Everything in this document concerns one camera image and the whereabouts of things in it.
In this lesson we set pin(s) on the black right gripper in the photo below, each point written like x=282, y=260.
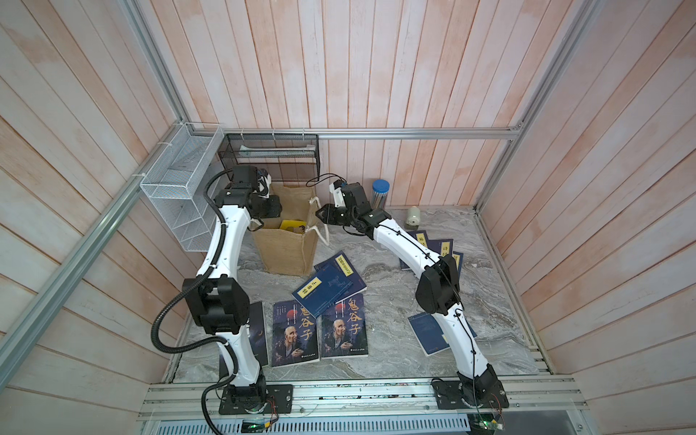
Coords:
x=327, y=212

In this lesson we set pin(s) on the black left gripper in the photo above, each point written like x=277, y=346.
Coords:
x=275, y=208

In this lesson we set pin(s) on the yellow cartoon book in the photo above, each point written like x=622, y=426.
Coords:
x=293, y=225

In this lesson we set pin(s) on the tan canvas bag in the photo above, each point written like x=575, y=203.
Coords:
x=283, y=252

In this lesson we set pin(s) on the navy book pair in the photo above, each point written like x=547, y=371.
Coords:
x=340, y=262
x=322, y=290

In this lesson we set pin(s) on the old man book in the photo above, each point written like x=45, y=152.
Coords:
x=343, y=329
x=294, y=335

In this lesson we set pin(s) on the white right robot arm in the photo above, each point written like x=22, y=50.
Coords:
x=438, y=290

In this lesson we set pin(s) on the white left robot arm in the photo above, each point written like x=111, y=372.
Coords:
x=218, y=304

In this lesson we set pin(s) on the clear pencil tube blue lid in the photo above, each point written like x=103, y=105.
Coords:
x=381, y=189

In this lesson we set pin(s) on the navy book yellow label back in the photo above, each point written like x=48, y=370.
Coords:
x=422, y=238

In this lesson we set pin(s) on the navy book yellow label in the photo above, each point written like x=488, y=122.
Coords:
x=422, y=238
x=441, y=246
x=458, y=260

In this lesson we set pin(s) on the navy book yellow label middle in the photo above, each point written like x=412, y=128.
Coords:
x=441, y=246

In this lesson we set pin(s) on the navy book yellow label right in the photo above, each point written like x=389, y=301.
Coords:
x=458, y=260

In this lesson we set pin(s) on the black wolf book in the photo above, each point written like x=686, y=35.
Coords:
x=258, y=331

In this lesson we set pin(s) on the navy book front right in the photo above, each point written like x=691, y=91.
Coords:
x=429, y=333

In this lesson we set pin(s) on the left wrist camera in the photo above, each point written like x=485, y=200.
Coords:
x=264, y=181

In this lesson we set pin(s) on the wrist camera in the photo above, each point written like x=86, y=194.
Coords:
x=336, y=192
x=264, y=181

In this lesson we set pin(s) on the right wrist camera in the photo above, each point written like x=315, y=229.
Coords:
x=336, y=192

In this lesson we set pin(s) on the black mesh wall basket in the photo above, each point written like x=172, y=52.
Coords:
x=290, y=159

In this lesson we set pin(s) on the white wire mesh shelf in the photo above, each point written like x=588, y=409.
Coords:
x=175, y=182

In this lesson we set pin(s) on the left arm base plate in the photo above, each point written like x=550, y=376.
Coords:
x=266, y=399

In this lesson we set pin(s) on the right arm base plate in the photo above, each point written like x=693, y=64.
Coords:
x=452, y=395

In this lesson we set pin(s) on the aluminium front rail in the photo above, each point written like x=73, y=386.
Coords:
x=179, y=402

